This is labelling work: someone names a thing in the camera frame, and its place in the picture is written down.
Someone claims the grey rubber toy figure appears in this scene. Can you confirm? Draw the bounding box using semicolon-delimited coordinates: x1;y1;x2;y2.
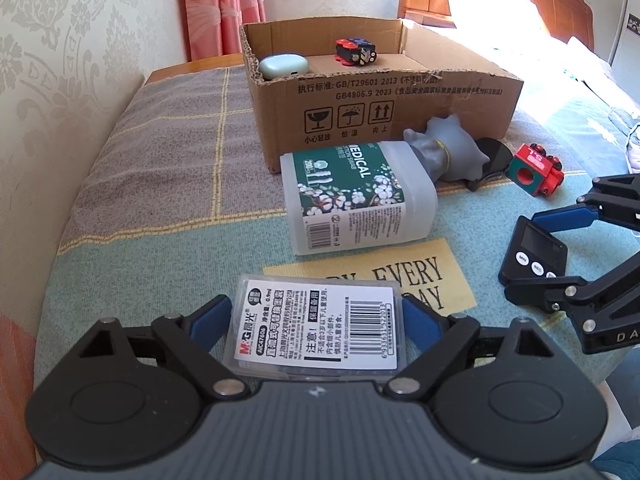
403;114;493;184

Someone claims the pink quilt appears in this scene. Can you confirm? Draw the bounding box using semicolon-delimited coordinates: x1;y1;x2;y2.
623;120;640;170

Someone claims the pink floral curtain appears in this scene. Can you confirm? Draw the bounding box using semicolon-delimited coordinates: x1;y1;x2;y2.
181;0;267;61

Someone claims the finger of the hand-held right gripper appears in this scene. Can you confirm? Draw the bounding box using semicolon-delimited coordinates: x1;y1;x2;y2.
531;174;640;241
504;259;640;334

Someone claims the wooden bed headboard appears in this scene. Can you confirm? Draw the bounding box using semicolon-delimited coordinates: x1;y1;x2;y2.
397;0;596;54

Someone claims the red toy train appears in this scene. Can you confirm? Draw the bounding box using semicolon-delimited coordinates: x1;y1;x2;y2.
504;143;565;197

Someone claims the clear plastic case white label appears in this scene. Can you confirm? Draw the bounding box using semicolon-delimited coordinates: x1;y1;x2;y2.
223;273;407;382

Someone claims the white pillow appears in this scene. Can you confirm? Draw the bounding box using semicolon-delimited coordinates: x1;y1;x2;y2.
440;0;571;46

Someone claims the blue floral bed sheet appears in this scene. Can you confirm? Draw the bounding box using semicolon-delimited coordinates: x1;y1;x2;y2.
515;35;640;173

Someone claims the pale green earbuds case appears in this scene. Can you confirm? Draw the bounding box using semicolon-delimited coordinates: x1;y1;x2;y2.
258;54;310;81

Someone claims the black digital timer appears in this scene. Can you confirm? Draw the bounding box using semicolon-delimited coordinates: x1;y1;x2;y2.
498;215;569;291

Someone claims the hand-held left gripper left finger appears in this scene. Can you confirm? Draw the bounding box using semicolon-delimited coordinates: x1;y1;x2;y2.
75;295;250;402

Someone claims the brown cardboard box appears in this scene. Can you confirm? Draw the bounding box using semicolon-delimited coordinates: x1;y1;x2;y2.
239;17;525;175

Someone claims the orange cloth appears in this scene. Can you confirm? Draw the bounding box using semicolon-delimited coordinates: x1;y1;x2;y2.
0;312;41;480

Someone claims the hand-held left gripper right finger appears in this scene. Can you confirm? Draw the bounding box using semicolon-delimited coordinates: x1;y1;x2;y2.
382;295;557;402

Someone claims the red blue toy car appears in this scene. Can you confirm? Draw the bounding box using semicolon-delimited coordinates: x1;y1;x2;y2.
334;36;378;67

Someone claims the white plastic bottle green label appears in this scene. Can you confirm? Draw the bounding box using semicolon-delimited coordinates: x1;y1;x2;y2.
279;141;439;257

